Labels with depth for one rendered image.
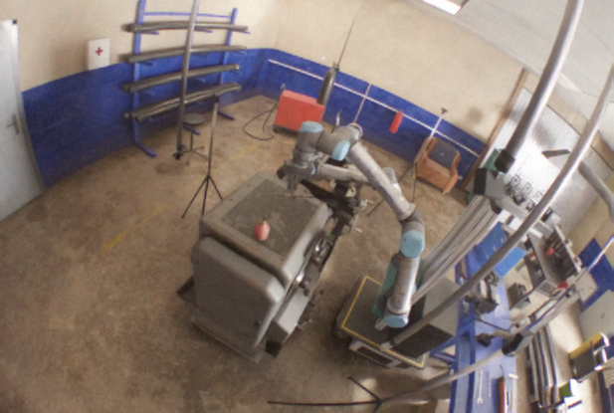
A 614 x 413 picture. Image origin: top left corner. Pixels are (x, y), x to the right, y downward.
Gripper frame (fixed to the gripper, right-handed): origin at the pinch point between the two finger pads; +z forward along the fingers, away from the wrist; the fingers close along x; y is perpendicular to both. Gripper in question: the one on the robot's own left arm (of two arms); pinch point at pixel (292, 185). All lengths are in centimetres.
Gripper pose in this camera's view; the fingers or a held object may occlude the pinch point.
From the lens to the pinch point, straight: 124.8
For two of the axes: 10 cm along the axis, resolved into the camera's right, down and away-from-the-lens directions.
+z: -2.8, 7.8, 5.6
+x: 9.4, 1.2, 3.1
